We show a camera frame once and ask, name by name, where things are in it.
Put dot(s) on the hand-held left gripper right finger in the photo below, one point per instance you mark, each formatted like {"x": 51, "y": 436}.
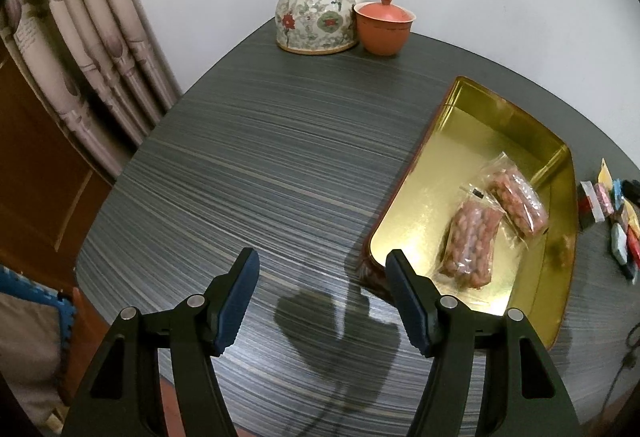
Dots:
{"x": 407, "y": 302}

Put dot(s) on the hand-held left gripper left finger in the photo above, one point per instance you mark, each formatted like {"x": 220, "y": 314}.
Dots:
{"x": 235, "y": 307}

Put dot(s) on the gold tin box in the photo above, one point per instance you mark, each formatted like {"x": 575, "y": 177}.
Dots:
{"x": 435, "y": 212}

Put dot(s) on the pile of small colourful packets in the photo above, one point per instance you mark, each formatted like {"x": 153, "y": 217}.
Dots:
{"x": 617, "y": 237}

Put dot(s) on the clear peanut snack packet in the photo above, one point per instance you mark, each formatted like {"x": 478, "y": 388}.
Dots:
{"x": 470, "y": 237}
{"x": 520, "y": 202}

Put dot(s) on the blue foam mat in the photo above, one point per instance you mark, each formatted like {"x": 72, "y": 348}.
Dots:
{"x": 67, "y": 317}

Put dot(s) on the brown wooden door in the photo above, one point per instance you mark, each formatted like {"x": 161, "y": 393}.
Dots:
{"x": 35, "y": 167}

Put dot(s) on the orange lidded tea cup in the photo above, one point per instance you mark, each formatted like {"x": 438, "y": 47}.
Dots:
{"x": 382, "y": 34}

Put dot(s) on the floral ceramic teapot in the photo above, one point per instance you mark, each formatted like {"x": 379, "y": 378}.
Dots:
{"x": 315, "y": 22}

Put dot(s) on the beige patterned curtain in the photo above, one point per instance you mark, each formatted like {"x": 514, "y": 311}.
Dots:
{"x": 85, "y": 17}

